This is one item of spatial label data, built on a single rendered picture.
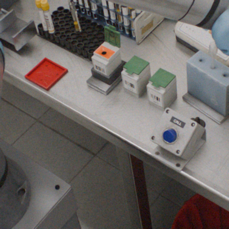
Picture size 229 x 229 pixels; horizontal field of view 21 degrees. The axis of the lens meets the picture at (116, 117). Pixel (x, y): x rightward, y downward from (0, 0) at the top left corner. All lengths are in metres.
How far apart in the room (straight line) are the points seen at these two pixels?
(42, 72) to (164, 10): 0.70
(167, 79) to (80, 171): 1.09
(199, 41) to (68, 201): 0.46
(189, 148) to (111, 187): 1.08
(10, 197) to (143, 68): 0.39
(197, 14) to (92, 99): 0.62
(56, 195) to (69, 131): 1.31
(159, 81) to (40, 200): 0.34
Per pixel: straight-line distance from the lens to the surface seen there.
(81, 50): 1.34
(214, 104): 1.20
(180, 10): 0.67
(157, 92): 1.19
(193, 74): 1.19
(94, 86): 1.27
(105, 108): 1.24
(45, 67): 1.35
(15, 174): 1.02
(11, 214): 1.02
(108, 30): 1.24
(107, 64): 1.23
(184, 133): 1.10
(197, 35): 1.31
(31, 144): 2.35
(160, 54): 1.33
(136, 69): 1.21
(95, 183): 2.19
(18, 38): 1.36
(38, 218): 1.03
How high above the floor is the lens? 1.82
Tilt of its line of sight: 51 degrees down
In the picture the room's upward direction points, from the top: 10 degrees counter-clockwise
